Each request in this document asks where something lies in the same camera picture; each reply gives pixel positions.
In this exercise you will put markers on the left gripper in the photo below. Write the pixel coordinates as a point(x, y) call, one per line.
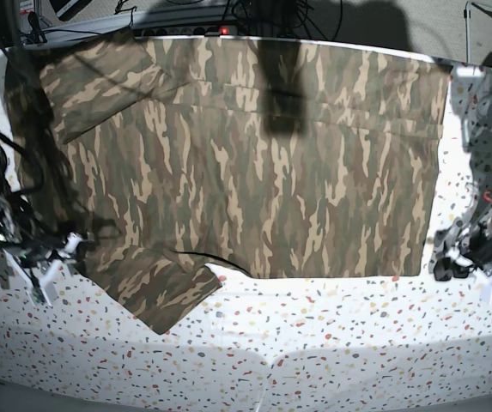
point(464, 252)

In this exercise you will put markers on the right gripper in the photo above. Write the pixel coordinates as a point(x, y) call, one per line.
point(45, 263)

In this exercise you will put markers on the camouflage T-shirt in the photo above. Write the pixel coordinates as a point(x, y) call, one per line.
point(275, 158)

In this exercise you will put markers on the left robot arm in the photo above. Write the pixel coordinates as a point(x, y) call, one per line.
point(474, 109)

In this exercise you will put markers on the metal stand pole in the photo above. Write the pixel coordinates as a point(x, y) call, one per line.
point(478, 32)

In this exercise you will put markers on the black power strip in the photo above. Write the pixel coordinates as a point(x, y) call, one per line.
point(195, 30)

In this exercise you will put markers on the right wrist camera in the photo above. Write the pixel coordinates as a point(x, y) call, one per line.
point(43, 293)

